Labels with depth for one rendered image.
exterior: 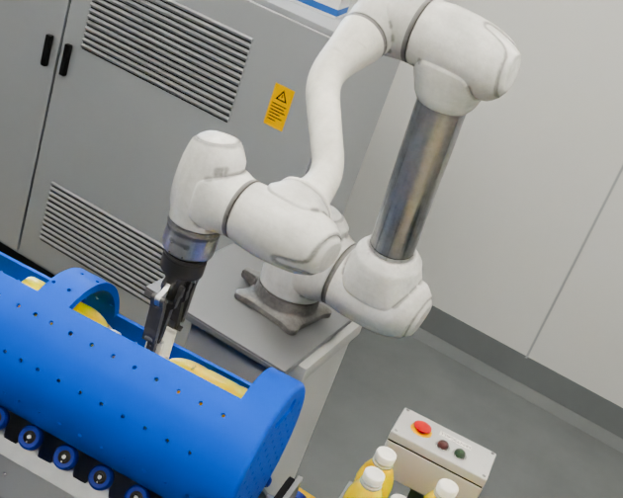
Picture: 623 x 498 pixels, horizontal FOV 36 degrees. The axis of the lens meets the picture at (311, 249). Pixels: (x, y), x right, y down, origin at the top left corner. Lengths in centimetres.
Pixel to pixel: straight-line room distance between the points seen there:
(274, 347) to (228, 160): 74
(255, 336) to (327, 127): 68
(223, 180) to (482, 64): 55
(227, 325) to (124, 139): 154
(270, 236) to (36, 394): 51
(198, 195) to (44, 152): 236
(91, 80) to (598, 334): 239
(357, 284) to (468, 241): 235
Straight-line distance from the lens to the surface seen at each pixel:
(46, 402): 169
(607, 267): 428
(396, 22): 181
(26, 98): 383
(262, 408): 158
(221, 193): 147
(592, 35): 411
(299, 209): 144
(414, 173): 192
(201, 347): 227
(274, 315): 221
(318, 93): 166
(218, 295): 224
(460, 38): 178
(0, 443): 184
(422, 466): 189
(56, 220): 385
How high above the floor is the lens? 213
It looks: 25 degrees down
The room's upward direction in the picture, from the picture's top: 20 degrees clockwise
